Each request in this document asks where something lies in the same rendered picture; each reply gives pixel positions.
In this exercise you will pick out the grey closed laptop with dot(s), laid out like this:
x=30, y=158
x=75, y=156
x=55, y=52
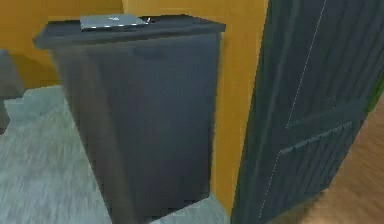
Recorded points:
x=110, y=22

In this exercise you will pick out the dark grey room door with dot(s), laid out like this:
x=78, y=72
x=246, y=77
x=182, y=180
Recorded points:
x=310, y=110

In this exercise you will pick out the dark grey cabinet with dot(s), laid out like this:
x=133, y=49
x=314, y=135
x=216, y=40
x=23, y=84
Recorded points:
x=143, y=110

